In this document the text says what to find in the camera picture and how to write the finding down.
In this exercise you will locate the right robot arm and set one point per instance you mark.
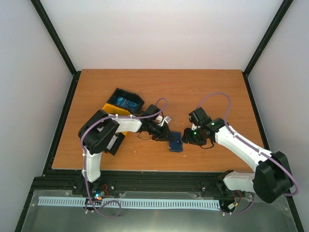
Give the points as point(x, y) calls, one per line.
point(271, 175)

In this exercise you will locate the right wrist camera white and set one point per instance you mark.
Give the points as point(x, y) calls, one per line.
point(193, 127)

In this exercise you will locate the blue cards stack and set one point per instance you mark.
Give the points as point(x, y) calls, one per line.
point(126, 104)

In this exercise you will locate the yellow bin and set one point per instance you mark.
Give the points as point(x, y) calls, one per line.
point(112, 109)

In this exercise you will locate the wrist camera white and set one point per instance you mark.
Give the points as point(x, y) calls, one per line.
point(162, 120)
point(193, 127)

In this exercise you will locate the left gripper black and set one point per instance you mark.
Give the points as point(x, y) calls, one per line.
point(162, 136)

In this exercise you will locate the black frame post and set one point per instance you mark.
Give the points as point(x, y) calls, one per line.
point(39, 8)
point(278, 17)

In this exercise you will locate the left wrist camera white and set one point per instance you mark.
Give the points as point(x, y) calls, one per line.
point(162, 120)

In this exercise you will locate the black frame post left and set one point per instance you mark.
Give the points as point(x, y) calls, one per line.
point(39, 8)

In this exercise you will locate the black frame post right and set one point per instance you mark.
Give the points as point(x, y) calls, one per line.
point(278, 17)

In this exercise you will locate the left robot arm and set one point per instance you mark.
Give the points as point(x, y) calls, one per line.
point(102, 130)

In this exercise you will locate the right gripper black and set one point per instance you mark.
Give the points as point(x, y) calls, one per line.
point(187, 138)

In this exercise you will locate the light blue cable duct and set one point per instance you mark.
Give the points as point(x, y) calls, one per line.
point(132, 203)

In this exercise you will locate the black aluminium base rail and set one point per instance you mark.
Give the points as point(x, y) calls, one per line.
point(220, 186)

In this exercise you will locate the blue leather card holder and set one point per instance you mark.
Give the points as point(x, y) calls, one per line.
point(175, 141)

